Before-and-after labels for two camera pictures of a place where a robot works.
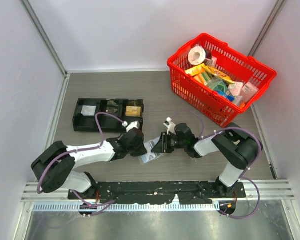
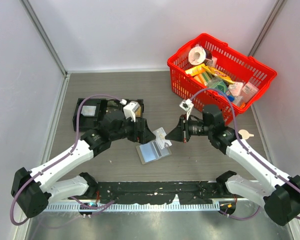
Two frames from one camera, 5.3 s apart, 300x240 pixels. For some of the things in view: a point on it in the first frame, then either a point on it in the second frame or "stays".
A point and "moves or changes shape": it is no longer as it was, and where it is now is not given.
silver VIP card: [150, 144] moves or changes shape
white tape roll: [196, 55] stays
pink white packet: [248, 90] stays
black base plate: [197, 192] stays
